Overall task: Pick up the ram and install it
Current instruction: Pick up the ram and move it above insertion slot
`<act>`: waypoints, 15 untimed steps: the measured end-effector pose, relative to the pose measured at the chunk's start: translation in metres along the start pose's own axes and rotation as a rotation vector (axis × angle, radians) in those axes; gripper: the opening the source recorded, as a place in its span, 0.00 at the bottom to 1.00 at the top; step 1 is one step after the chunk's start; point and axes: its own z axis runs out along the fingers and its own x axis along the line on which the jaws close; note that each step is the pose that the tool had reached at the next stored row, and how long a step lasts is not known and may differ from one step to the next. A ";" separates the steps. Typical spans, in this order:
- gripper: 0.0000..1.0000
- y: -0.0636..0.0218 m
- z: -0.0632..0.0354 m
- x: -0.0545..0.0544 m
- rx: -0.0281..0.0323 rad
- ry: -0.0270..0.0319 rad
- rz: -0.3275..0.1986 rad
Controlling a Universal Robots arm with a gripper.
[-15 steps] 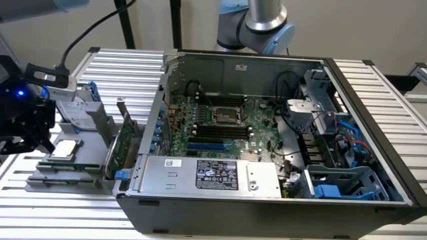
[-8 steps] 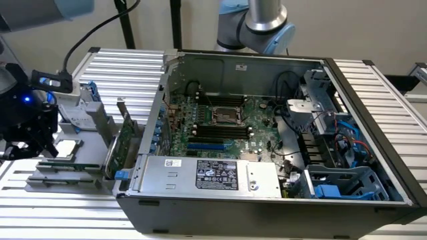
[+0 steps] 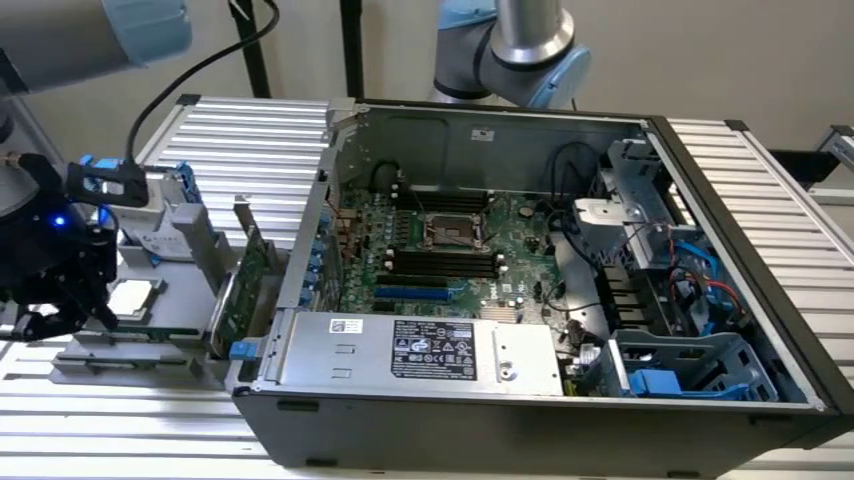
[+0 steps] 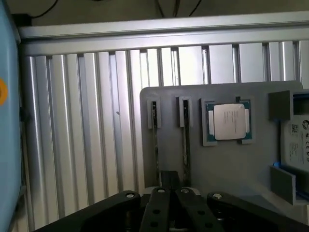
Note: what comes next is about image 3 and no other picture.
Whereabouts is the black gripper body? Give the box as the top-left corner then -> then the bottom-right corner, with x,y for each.
0,198 -> 120,307

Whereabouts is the green RAM stick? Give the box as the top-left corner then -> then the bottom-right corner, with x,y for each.
57,355 -> 189,370
84,323 -> 201,343

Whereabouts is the black RAM slot bank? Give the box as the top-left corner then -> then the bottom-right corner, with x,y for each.
393,188 -> 493,214
383,248 -> 503,279

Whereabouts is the silver CPU chip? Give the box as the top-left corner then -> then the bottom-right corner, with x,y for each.
105,278 -> 168,326

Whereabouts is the grey parts rack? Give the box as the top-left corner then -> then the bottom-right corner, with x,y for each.
50,162 -> 296,384

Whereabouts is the green graphics card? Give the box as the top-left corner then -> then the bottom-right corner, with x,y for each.
207,195 -> 280,360

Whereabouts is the silver power supply unit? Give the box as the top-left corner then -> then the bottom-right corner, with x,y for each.
264,310 -> 570,397

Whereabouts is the blue expansion slot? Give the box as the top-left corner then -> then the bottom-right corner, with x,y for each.
371,286 -> 449,302

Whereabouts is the long black expansion slot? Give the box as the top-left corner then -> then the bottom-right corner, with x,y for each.
373,272 -> 449,290

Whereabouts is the black stand pole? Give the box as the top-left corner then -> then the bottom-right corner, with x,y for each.
337,0 -> 367,100
225,0 -> 273,99

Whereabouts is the green motherboard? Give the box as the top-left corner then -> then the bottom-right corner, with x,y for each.
324,188 -> 576,326

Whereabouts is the black open PC case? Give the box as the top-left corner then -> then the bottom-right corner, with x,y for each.
229,96 -> 854,480

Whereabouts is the metal drive cage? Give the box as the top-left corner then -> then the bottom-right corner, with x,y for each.
571,138 -> 703,269

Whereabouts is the blue disk bay latch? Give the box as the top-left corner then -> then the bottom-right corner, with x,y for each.
628,368 -> 683,399

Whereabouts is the grey disk bay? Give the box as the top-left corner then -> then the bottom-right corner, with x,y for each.
602,328 -> 780,403

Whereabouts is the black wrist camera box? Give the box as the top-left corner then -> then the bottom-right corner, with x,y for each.
64,154 -> 152,207

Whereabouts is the black camera cable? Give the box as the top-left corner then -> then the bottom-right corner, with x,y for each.
124,0 -> 280,166

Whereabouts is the short black wire loop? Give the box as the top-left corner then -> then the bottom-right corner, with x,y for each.
371,159 -> 403,195

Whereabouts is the CPU socket with metal frame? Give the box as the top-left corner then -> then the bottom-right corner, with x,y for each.
413,211 -> 487,250

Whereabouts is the black looped wire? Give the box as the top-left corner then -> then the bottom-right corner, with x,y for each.
547,141 -> 606,197

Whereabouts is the blue flat wire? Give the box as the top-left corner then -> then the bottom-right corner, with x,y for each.
670,238 -> 743,329

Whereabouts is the red wire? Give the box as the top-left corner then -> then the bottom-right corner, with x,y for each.
666,224 -> 747,316

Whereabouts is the aluminium profile with black bracket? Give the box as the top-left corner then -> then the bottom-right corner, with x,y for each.
764,124 -> 854,205

